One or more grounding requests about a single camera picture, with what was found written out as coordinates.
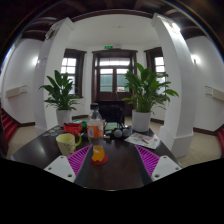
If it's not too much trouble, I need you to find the dark-framed narrow window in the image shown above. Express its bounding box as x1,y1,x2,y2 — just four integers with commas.
144,46,167,84

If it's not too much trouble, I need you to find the dark-framed wide window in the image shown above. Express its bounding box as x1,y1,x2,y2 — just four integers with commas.
60,48,87,98

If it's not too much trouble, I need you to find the glowing wall lamp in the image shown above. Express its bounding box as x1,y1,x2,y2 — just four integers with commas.
191,54,201,66

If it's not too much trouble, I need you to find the black office chair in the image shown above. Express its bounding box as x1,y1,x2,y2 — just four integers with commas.
96,100,126,125

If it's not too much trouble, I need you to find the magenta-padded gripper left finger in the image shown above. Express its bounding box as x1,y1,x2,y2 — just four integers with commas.
43,144,94,184

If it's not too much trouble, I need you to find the green notebook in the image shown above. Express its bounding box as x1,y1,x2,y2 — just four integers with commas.
104,121,118,131

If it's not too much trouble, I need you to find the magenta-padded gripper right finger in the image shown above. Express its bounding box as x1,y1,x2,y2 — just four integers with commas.
133,144,183,186

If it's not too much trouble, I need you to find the large potted plant white pot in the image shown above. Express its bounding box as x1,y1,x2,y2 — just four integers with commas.
122,62,180,133

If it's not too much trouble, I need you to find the orange drink plastic bottle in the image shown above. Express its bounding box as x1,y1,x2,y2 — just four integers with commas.
87,102,106,163

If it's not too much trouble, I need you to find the silver-headed black microphone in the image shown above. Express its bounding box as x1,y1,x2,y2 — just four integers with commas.
121,127,131,138
113,128,123,139

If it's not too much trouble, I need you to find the small potted plant white pot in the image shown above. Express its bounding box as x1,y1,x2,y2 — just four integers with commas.
38,69,83,127

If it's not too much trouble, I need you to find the red box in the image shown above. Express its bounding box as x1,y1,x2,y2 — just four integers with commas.
63,122,84,136

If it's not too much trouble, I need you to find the red carpeted staircase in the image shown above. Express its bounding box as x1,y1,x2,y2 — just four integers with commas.
0,108,19,143
216,128,224,156

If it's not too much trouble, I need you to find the pale yellow mug green handle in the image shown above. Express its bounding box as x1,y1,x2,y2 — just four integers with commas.
55,133,83,157

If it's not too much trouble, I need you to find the white wall unit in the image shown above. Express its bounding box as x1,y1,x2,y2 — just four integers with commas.
5,85,28,98
204,85,224,103

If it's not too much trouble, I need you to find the printed paper leaflet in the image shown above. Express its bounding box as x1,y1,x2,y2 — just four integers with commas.
124,132,161,150

